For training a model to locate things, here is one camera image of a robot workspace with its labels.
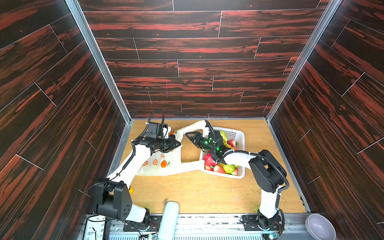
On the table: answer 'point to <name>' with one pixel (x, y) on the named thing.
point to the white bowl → (320, 227)
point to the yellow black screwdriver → (131, 190)
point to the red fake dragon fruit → (209, 161)
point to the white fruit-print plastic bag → (170, 163)
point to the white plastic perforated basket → (238, 135)
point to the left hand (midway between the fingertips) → (182, 143)
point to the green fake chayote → (229, 168)
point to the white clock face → (95, 228)
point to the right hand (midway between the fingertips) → (188, 134)
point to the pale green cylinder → (168, 221)
